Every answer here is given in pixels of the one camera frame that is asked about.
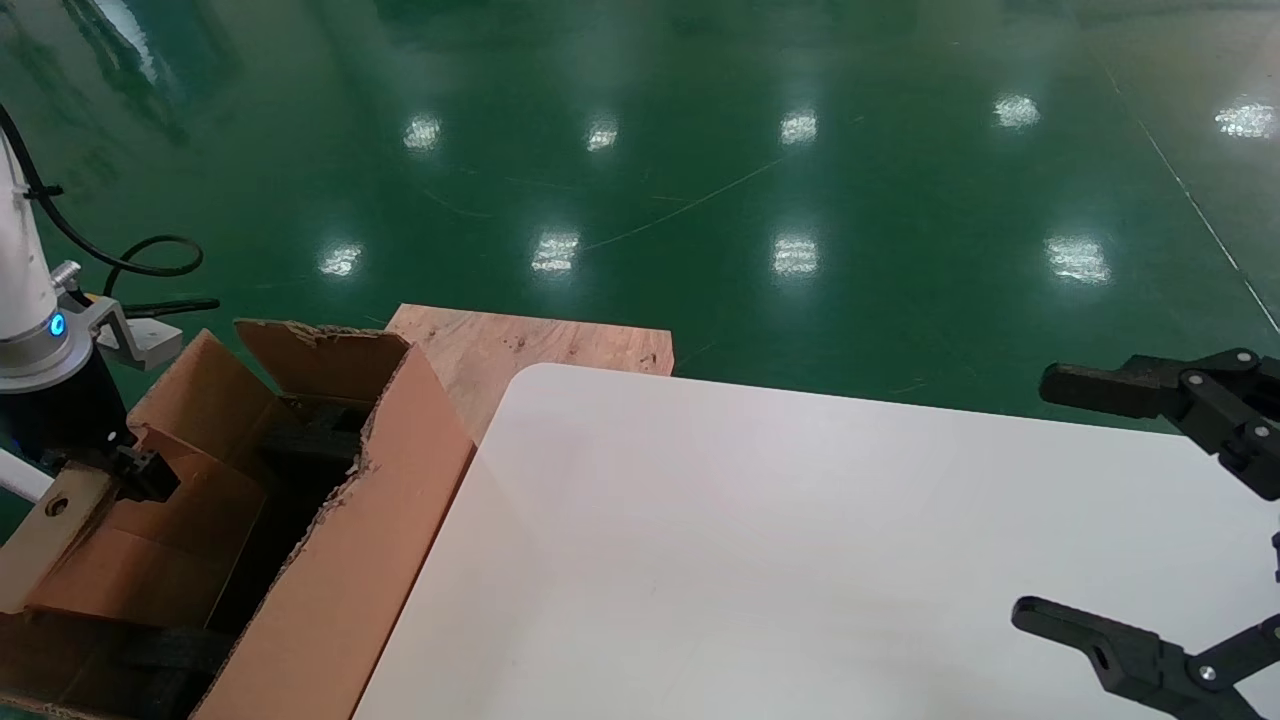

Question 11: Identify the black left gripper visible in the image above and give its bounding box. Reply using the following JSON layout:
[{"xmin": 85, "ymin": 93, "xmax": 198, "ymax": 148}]
[{"xmin": 0, "ymin": 345, "xmax": 182, "ymax": 503}]

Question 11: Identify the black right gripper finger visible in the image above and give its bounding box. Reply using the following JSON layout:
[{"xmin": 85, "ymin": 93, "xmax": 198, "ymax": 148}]
[
  {"xmin": 1010, "ymin": 598, "xmax": 1280, "ymax": 720},
  {"xmin": 1038, "ymin": 350, "xmax": 1280, "ymax": 501}
]

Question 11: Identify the small brown cardboard box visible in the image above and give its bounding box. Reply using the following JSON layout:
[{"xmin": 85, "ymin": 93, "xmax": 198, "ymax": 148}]
[{"xmin": 0, "ymin": 425, "xmax": 271, "ymax": 631}]

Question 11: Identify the large open cardboard box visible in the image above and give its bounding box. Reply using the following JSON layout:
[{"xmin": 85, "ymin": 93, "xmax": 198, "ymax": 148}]
[{"xmin": 0, "ymin": 318, "xmax": 479, "ymax": 720}]

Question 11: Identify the white pipe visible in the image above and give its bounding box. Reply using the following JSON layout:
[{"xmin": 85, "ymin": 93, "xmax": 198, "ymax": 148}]
[{"xmin": 0, "ymin": 447, "xmax": 53, "ymax": 503}]

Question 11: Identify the black foam block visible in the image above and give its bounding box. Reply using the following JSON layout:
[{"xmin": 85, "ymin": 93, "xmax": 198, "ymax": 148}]
[
  {"xmin": 262, "ymin": 400, "xmax": 373, "ymax": 476},
  {"xmin": 125, "ymin": 625, "xmax": 236, "ymax": 720}
]

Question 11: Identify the wooden plywood board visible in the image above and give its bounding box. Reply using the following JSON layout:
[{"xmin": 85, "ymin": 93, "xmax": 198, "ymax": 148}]
[{"xmin": 385, "ymin": 303, "xmax": 676, "ymax": 441}]

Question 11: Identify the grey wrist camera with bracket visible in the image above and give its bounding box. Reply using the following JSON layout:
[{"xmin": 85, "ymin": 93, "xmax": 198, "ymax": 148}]
[{"xmin": 50, "ymin": 260, "xmax": 184, "ymax": 373}]

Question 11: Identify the long black camera cable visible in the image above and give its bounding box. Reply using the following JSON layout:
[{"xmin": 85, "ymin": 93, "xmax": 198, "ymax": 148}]
[{"xmin": 0, "ymin": 100, "xmax": 221, "ymax": 319}]

